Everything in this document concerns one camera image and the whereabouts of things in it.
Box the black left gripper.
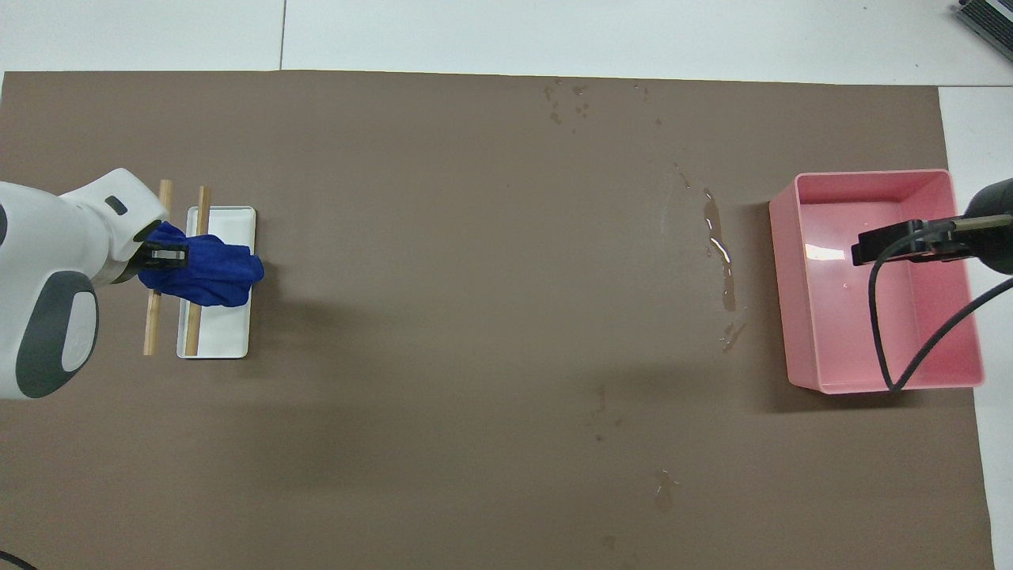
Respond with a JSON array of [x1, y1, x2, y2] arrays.
[[141, 244, 190, 272]]

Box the grey ribbed device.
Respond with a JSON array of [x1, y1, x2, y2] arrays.
[[953, 0, 1013, 51]]

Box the white towel rack base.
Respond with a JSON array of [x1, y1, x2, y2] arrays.
[[176, 206, 257, 360]]

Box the pink plastic bin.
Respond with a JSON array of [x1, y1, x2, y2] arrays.
[[769, 169, 985, 395]]

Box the blue towel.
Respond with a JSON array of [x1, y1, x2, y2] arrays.
[[138, 221, 265, 308]]

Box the water puddle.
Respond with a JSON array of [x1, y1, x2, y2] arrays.
[[701, 187, 747, 354]]

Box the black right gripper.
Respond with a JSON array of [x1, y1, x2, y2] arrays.
[[851, 218, 976, 267]]

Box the wooden rack rod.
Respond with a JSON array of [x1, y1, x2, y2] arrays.
[[143, 180, 173, 356], [184, 186, 212, 357]]

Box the cluster of water droplets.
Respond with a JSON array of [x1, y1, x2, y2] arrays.
[[541, 78, 593, 129]]

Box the brown table mat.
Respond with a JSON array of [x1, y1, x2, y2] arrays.
[[0, 70, 996, 570]]

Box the small water stain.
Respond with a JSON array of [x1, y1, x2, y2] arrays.
[[654, 468, 681, 513]]

